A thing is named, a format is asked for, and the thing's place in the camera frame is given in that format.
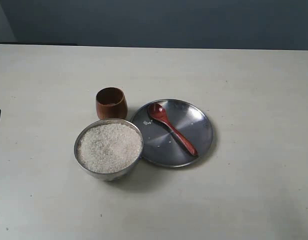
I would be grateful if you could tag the dark red wooden spoon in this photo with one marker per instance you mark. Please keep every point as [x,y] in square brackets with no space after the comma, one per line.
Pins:
[158,113]

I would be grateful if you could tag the white granules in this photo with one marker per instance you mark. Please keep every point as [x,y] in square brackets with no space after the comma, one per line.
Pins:
[147,122]

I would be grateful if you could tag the brown wooden cup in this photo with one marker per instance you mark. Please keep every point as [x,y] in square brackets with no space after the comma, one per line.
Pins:
[110,102]

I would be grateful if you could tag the steel bowl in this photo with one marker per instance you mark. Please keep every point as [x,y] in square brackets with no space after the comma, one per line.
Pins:
[107,176]

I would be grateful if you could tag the round steel plate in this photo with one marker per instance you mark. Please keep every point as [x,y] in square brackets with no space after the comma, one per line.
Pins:
[161,146]

